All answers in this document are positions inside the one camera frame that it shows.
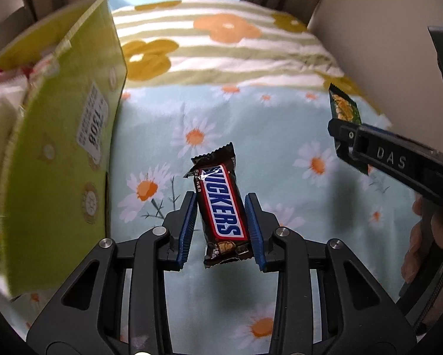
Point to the snickers bar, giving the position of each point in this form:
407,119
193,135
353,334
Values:
221,207

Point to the person right hand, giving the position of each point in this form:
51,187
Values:
411,262

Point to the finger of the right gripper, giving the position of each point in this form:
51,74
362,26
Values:
344,133

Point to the pink marshmallow candy bag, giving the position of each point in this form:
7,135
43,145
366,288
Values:
7,75

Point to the floral striped bed duvet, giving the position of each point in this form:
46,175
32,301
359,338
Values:
222,50

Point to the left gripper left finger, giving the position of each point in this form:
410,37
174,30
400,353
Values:
164,248

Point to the small dark green packet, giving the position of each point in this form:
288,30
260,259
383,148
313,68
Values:
342,106

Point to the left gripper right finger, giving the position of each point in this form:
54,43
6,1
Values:
281,250

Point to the green cardboard box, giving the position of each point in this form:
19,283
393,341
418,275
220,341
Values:
53,183

